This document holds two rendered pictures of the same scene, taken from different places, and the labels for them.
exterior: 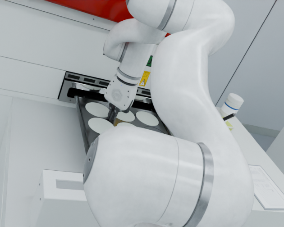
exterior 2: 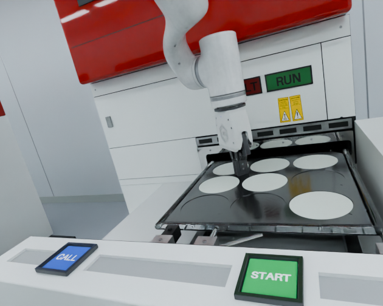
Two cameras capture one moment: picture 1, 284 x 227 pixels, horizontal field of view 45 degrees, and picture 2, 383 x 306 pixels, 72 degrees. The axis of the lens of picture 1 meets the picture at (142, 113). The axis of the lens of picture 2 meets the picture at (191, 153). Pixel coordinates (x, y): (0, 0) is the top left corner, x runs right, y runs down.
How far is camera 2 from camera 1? 82 cm
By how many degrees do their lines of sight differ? 51
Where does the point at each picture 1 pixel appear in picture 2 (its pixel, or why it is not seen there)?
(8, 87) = (156, 174)
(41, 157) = (137, 236)
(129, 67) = (211, 84)
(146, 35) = (166, 12)
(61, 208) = not seen: outside the picture
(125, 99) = (230, 134)
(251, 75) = not seen: outside the picture
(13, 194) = not seen: hidden behind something
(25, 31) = (143, 112)
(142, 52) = (213, 52)
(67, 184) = (33, 255)
